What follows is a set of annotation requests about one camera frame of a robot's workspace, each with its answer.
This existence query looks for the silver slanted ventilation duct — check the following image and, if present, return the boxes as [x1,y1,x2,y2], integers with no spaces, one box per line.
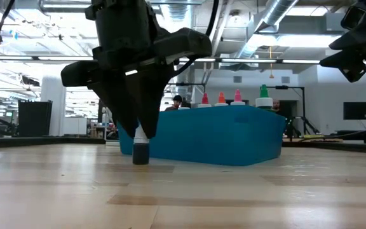
[220,0,300,60]

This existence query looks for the orange food coloring bottle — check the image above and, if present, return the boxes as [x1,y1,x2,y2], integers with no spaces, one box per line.
[214,92,229,107]

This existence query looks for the black metal stand frame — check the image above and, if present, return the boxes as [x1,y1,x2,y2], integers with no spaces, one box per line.
[267,85,306,136]
[170,81,207,108]

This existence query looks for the black tripod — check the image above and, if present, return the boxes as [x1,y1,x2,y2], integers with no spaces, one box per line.
[286,116,320,136]

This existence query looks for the blue plastic bin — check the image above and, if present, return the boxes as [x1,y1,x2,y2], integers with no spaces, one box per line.
[116,104,286,167]

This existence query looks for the red food coloring bottle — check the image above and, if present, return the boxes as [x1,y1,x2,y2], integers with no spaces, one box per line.
[197,92,212,108]

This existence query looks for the small white-capped dropper bottle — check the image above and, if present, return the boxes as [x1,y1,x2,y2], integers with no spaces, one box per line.
[132,122,151,165]

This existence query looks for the black wall monitor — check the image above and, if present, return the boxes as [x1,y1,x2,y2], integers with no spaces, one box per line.
[343,101,366,120]

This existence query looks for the long overhead light strip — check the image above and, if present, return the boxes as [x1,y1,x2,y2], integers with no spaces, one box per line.
[0,55,366,66]

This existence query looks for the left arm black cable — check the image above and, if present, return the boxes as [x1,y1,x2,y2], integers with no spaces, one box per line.
[173,0,220,77]

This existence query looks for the pink food coloring bottle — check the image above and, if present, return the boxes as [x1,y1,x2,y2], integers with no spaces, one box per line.
[229,89,246,106]

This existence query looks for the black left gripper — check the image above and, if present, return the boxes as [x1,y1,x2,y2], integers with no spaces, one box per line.
[60,0,213,139]

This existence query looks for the green food coloring bottle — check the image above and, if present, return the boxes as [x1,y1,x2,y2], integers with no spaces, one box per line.
[255,84,274,111]

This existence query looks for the black cabinet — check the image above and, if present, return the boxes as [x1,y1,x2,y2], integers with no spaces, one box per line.
[17,100,53,137]

